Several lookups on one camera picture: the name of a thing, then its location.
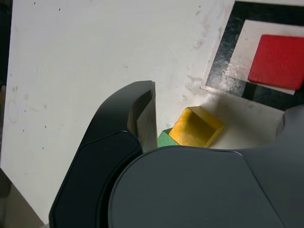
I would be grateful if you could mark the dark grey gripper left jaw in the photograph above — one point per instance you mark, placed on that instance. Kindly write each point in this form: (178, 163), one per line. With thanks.
(95, 161)

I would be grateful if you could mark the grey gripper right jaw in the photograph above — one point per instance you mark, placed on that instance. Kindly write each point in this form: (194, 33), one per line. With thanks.
(190, 190)

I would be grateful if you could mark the green cube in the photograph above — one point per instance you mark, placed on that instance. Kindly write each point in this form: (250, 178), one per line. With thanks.
(166, 141)

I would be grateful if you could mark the yellow cube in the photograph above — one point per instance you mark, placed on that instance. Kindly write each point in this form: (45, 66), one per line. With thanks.
(192, 130)

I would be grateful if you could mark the red cube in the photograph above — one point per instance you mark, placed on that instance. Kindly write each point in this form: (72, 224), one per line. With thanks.
(278, 61)

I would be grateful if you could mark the black tape square outline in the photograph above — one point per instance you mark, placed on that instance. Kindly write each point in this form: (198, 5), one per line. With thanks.
(223, 47)

